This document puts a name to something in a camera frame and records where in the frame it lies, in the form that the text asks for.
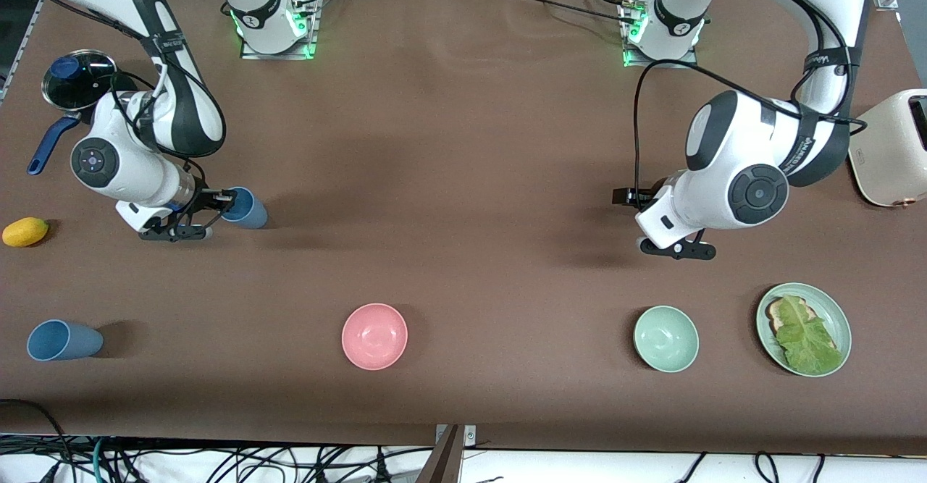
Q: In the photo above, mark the pink bowl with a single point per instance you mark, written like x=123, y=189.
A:
x=374, y=337

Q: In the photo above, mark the brown table cloth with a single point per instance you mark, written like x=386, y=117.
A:
x=449, y=179

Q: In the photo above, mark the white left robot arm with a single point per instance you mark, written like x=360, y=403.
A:
x=724, y=179

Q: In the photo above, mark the dark metal post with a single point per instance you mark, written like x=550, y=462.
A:
x=443, y=461

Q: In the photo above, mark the cream white toaster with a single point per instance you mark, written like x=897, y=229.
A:
x=887, y=157

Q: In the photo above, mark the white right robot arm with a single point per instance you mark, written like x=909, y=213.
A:
x=137, y=175

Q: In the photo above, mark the metal table edge bracket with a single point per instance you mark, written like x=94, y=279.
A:
x=469, y=436

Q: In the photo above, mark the blue plastic cup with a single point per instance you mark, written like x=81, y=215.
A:
x=65, y=340
x=250, y=211

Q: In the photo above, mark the glass lid blue knob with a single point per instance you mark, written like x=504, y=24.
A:
x=76, y=77

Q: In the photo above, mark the pale green plate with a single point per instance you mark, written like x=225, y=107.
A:
x=840, y=324

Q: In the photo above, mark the yellow lemon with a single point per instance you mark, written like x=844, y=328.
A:
x=25, y=232

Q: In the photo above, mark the toasted bread slice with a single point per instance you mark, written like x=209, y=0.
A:
x=773, y=316

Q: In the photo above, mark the green lettuce leaf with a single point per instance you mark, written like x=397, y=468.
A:
x=807, y=338

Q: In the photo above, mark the pale green bowl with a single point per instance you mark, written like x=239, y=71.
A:
x=666, y=339

